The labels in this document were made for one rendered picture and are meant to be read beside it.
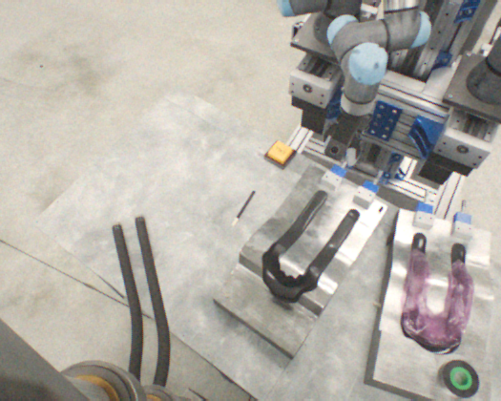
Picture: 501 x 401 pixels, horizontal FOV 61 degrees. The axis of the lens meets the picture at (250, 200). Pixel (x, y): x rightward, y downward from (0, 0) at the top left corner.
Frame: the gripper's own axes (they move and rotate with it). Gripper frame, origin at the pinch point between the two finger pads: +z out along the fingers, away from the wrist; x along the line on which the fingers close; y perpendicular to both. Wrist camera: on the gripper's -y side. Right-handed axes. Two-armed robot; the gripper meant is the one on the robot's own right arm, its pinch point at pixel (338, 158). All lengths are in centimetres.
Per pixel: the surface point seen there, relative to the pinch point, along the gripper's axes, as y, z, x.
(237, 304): -45.5, 14.9, 1.9
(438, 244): 1.1, 15.4, -34.7
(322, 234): -16.2, 12.6, -6.4
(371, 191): 2.3, 9.7, -11.6
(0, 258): -80, 101, 130
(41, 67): 22, 101, 216
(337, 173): 2.6, 10.5, -0.2
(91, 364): -71, -53, -3
